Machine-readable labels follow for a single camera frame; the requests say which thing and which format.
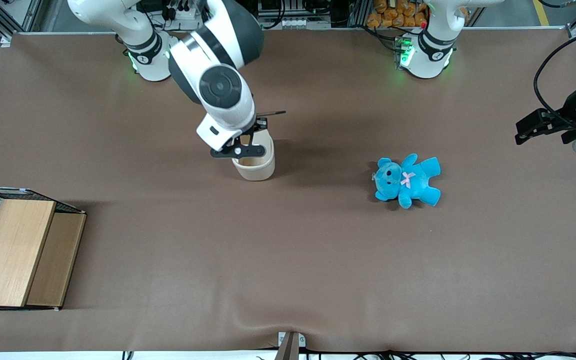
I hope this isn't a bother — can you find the beige cup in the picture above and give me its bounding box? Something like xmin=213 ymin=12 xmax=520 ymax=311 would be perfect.
xmin=232 ymin=131 xmax=275 ymax=182

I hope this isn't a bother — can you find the white power strip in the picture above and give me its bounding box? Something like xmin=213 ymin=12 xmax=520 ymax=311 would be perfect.
xmin=164 ymin=0 xmax=205 ymax=32

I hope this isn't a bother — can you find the brown table mat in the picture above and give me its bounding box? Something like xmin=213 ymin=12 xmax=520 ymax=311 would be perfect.
xmin=0 ymin=29 xmax=576 ymax=353

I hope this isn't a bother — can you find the blue teddy bear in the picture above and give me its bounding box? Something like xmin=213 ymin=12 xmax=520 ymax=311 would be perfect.
xmin=372 ymin=153 xmax=442 ymax=210

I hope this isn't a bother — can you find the pile of orange toys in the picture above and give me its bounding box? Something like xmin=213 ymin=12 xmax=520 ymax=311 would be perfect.
xmin=366 ymin=0 xmax=432 ymax=29

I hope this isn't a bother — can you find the light wooden cabinet box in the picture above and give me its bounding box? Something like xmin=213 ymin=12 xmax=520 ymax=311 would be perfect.
xmin=0 ymin=199 xmax=87 ymax=309

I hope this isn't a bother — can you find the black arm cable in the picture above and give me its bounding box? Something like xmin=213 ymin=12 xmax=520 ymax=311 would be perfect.
xmin=533 ymin=30 xmax=576 ymax=132

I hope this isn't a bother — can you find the metal table bracket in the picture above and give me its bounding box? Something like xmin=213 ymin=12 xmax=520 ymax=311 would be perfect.
xmin=274 ymin=331 xmax=307 ymax=360

